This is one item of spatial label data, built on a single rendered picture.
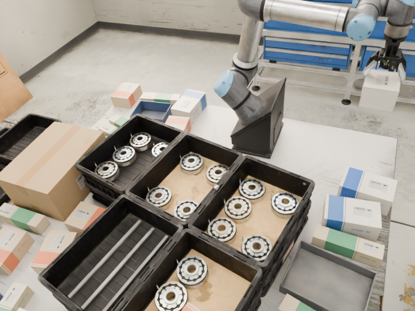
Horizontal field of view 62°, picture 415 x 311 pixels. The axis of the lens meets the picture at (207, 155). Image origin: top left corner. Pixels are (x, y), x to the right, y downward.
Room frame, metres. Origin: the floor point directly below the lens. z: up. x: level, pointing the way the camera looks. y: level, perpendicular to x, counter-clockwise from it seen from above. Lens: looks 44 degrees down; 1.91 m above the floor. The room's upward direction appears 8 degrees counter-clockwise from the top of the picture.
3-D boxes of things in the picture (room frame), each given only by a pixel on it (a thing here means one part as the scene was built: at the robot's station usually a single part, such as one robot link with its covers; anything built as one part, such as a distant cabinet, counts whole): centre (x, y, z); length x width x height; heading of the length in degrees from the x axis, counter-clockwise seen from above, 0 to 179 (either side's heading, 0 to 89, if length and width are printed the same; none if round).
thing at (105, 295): (0.63, 0.35, 0.87); 0.40 x 0.30 x 0.11; 140
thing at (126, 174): (1.13, 0.32, 0.87); 0.40 x 0.30 x 0.11; 140
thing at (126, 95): (1.85, 0.44, 0.74); 0.16 x 0.12 x 0.07; 155
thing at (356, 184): (0.87, -0.63, 0.75); 0.20 x 0.12 x 0.09; 55
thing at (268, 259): (0.74, -0.14, 0.92); 0.40 x 0.30 x 0.02; 140
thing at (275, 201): (0.78, -0.26, 0.86); 0.10 x 0.10 x 0.01
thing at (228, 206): (0.79, -0.09, 0.86); 0.10 x 0.10 x 0.01
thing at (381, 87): (1.10, -0.71, 1.10); 0.20 x 0.12 x 0.09; 151
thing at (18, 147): (1.78, 1.14, 0.37); 0.40 x 0.30 x 0.45; 150
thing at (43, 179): (1.20, 0.70, 0.80); 0.40 x 0.30 x 0.20; 152
